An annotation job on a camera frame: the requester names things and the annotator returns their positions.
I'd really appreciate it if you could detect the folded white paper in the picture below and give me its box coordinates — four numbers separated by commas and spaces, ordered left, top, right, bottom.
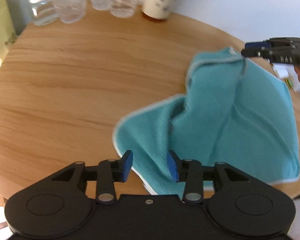
271, 64, 289, 80

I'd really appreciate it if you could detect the small white cap jar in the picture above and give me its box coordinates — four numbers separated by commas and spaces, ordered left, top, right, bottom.
28, 0, 58, 27

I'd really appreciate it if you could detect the teal microfiber towel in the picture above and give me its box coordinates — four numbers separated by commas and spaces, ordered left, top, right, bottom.
113, 48, 300, 195

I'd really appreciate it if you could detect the green yellow round tin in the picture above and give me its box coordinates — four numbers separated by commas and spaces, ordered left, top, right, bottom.
283, 77, 297, 92

